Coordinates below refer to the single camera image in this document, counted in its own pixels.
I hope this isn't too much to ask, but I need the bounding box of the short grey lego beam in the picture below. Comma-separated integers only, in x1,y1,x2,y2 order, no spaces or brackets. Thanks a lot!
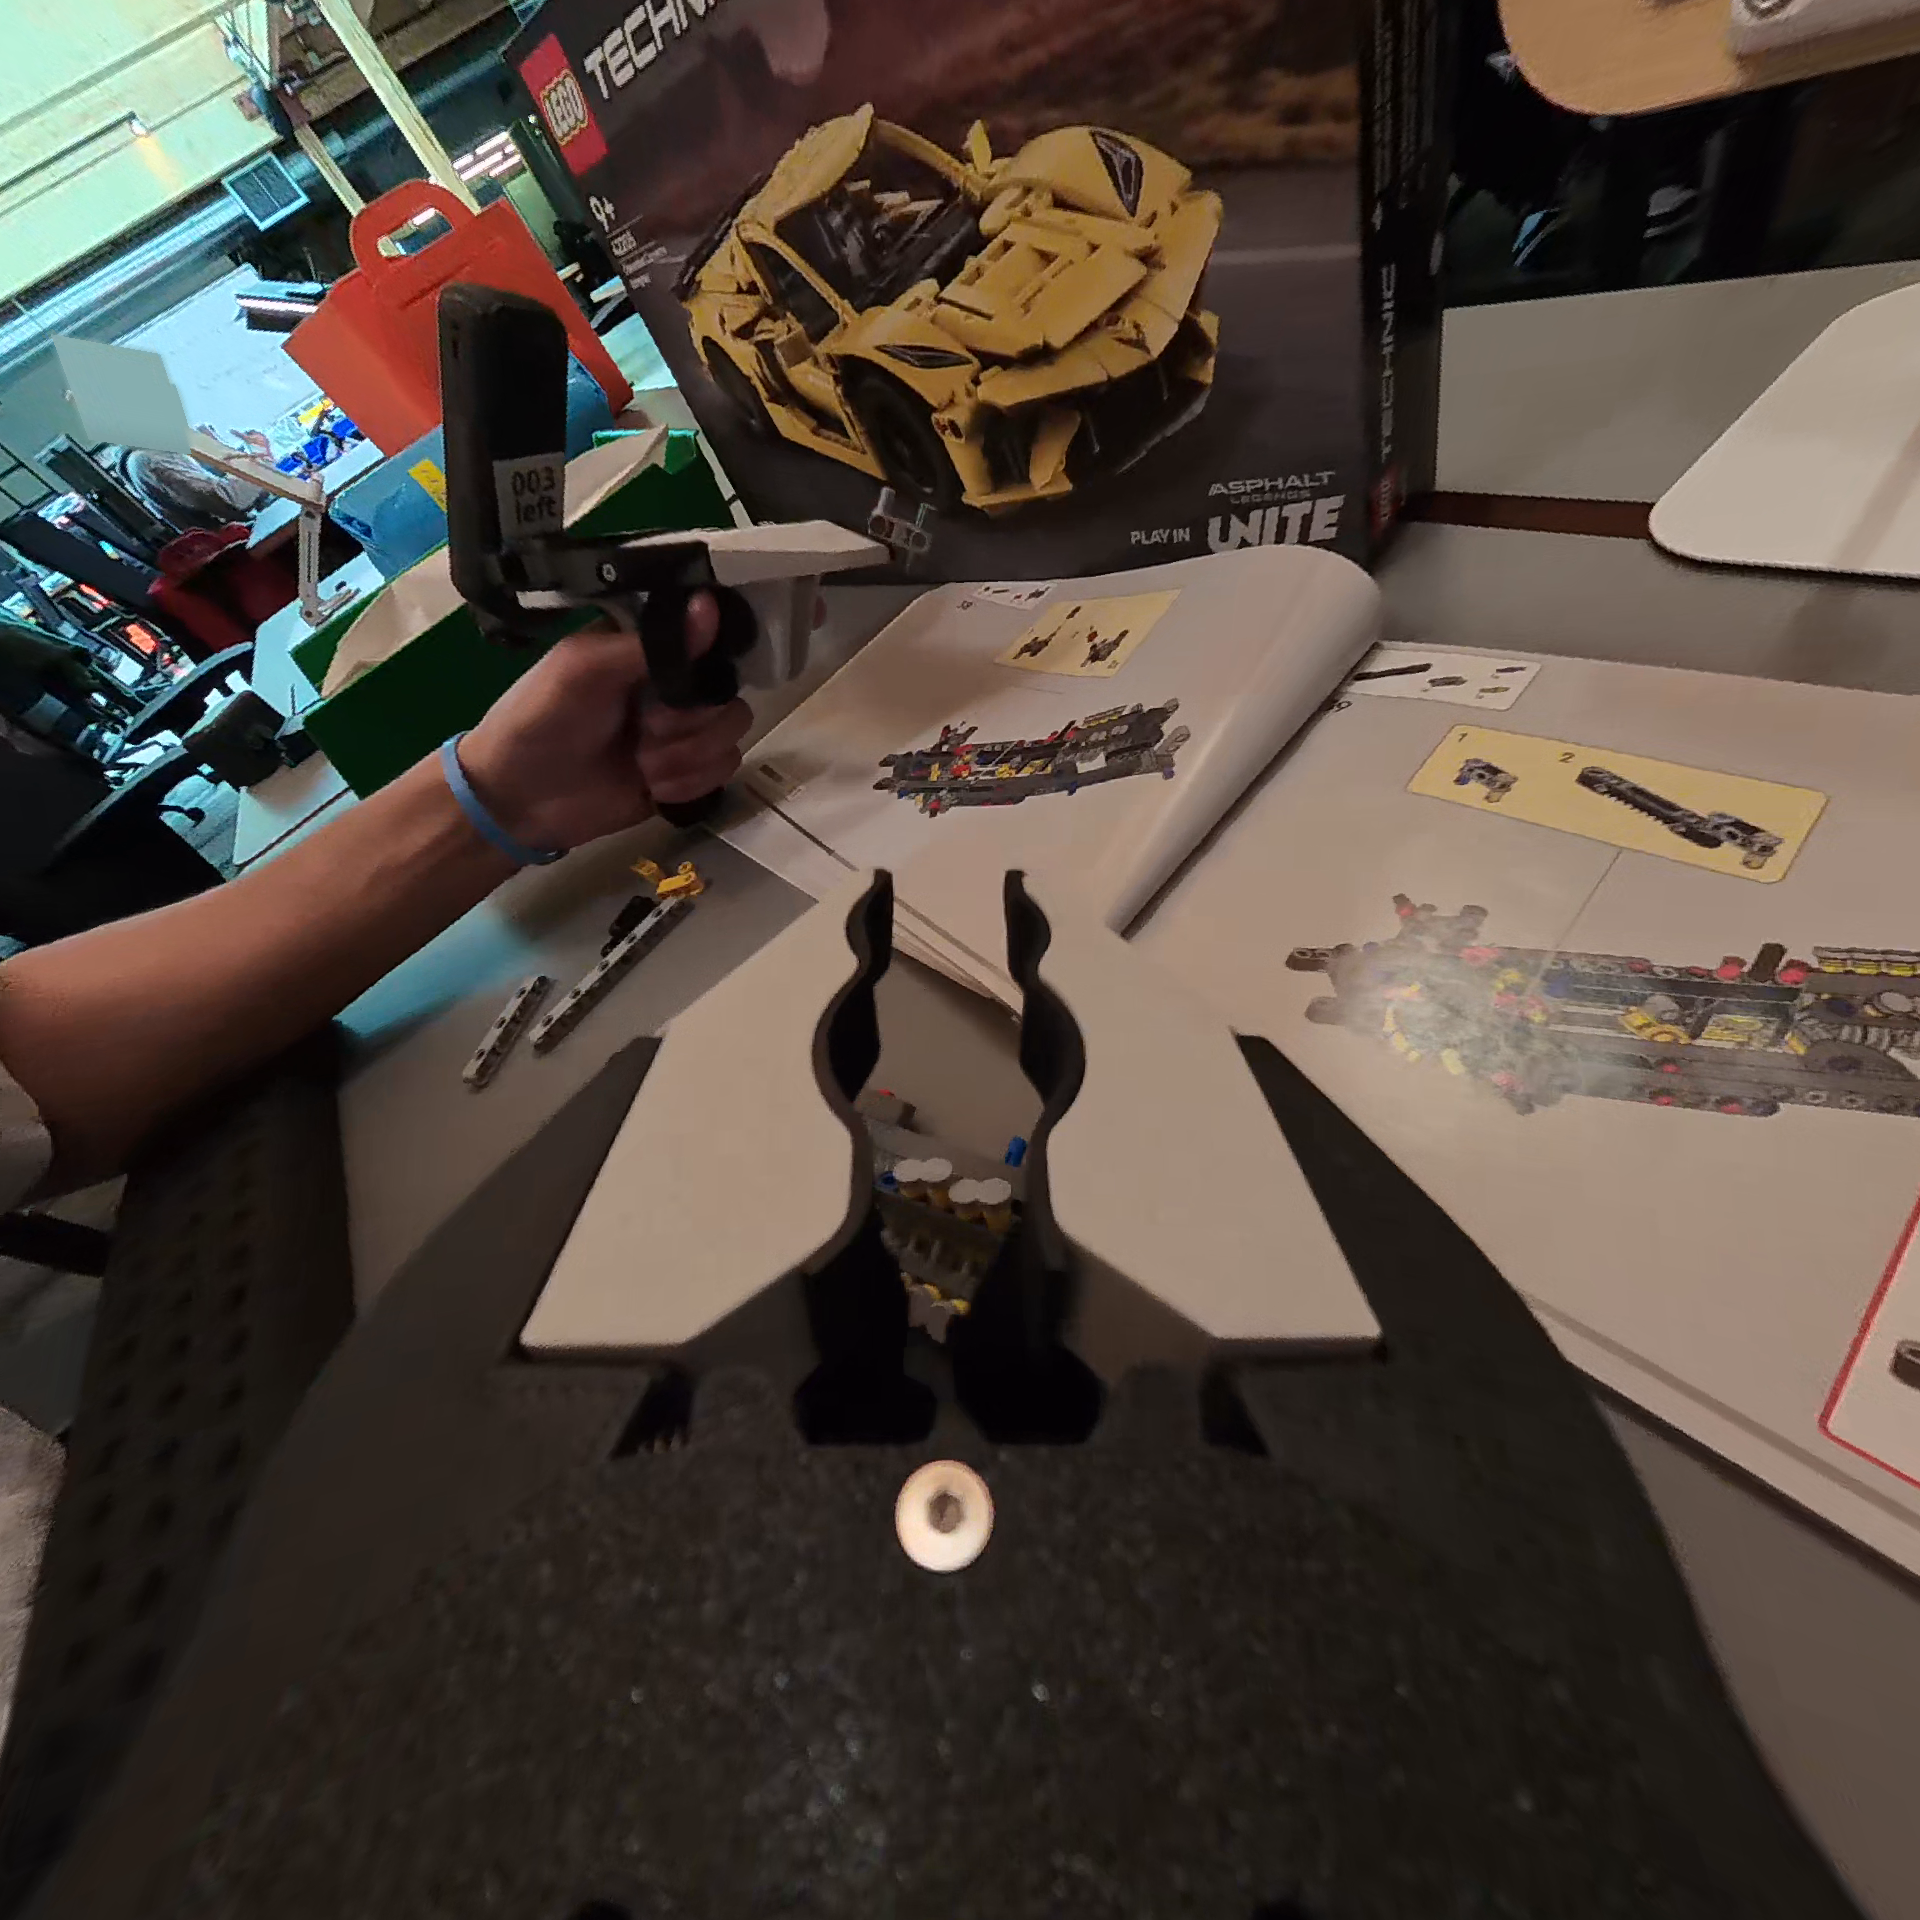
462,976,558,1090

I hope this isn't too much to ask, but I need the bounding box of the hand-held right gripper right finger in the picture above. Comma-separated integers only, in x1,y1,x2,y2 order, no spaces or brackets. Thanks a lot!
1001,872,1383,1414

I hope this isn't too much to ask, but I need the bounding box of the open instruction booklet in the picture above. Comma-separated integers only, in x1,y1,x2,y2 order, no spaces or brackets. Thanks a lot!
720,544,1920,1577

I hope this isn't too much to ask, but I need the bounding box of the blue roll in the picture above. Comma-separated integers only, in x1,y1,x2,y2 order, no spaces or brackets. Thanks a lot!
330,450,454,581

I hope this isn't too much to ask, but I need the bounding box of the long grey lego beam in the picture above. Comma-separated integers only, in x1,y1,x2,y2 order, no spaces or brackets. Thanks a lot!
532,885,707,1051

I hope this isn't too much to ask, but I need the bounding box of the grey lego chassis assembly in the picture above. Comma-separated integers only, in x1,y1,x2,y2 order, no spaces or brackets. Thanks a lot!
855,1084,1039,1345

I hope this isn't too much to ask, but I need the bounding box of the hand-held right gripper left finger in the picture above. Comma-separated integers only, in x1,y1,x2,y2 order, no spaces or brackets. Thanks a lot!
514,872,897,1408

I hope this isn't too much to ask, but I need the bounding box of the lego set box yellow car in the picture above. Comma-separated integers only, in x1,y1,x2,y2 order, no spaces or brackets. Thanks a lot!
504,0,1450,585

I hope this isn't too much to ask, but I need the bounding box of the green plastic bin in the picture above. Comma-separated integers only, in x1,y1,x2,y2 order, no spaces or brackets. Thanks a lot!
286,428,742,800

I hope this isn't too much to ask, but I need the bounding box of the black office chair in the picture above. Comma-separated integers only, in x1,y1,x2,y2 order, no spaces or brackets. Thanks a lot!
23,645,262,905

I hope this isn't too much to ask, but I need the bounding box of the person's left hand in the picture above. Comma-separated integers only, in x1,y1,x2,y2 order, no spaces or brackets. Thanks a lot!
455,637,754,859

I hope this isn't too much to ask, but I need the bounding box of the person's left forearm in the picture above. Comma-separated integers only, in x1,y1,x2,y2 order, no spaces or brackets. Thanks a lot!
0,816,514,1192

